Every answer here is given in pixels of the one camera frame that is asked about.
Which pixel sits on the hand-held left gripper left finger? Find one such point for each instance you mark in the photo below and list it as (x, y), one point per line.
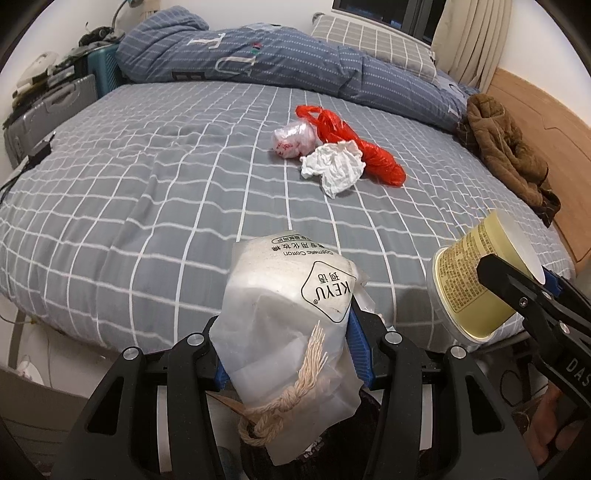
(184, 369)

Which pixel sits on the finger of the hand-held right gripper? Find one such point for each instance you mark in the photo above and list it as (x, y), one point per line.
(508, 286)
(553, 282)

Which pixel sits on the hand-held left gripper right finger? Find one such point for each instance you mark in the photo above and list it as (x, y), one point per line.
(359, 346)

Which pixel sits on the yellow paper cup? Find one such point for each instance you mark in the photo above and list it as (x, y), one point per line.
(471, 277)

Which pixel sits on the white cotton pad bag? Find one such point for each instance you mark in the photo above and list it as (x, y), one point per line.
(277, 314)

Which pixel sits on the black trash bin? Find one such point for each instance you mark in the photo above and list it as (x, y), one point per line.
(341, 447)

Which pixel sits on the red plastic bag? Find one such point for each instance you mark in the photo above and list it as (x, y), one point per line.
(383, 166)

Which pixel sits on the white tissue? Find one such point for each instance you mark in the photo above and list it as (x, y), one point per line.
(332, 166)

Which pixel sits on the clear plastic bag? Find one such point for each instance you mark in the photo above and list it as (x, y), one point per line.
(293, 138)

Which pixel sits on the person's right hand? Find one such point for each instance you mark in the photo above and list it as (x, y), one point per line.
(549, 410)

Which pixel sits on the brown fleece jacket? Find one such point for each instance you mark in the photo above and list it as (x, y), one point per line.
(503, 143)

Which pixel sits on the grey checked bed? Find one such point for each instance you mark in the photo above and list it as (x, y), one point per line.
(138, 207)

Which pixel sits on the wooden headboard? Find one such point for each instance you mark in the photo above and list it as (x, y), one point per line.
(545, 110)

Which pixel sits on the wide beige curtain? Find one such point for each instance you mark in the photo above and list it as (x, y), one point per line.
(475, 37)

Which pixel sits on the grey checked pillow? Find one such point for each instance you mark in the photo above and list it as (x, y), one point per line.
(369, 41)

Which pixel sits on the grey suitcase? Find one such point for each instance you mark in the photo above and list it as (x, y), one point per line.
(51, 110)

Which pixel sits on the blue striped duvet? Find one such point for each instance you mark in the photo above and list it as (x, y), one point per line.
(277, 60)

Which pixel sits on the dark window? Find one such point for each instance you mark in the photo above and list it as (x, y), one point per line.
(369, 9)

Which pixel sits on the teal suitcase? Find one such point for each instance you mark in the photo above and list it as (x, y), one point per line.
(104, 69)

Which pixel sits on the white rounded appliance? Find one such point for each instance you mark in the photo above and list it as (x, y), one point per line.
(39, 67)

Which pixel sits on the black bundle on suitcase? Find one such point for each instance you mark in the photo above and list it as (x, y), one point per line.
(97, 36)

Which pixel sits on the blue desk lamp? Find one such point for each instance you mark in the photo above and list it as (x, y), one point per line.
(136, 2)

